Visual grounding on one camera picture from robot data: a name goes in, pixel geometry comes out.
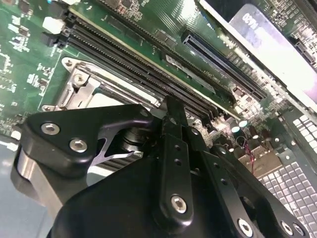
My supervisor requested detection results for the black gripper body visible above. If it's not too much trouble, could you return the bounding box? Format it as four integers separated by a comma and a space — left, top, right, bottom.
49, 156, 312, 238

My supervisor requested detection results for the metal socket cover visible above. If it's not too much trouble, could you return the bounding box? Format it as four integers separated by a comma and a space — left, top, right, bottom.
65, 71, 161, 112

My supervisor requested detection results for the locking lever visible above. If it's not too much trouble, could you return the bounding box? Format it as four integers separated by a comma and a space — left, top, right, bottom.
74, 61, 165, 117

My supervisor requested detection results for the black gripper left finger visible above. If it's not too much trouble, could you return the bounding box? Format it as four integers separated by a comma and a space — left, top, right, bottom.
18, 95, 196, 228

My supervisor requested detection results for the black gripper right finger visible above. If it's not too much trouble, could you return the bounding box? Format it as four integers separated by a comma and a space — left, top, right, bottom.
182, 105, 312, 238

